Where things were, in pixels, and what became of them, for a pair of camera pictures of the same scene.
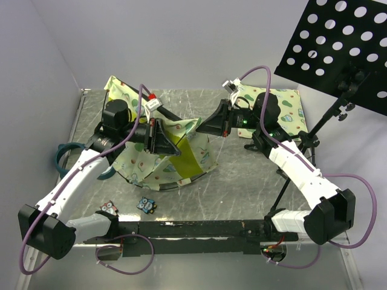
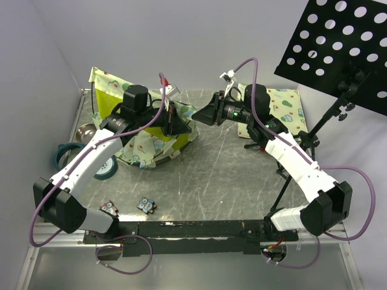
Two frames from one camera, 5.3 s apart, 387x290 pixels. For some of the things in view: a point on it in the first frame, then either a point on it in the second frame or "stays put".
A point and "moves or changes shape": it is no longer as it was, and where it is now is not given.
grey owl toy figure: x=109 y=207 stays put
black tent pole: x=167 y=111 -> x=136 y=165
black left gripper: x=156 y=141 -> x=173 y=124
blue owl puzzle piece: x=147 y=205 stays put
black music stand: x=340 y=48 stays put
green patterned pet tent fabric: x=159 y=171 moves or changes shape
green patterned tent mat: x=291 y=118 stays put
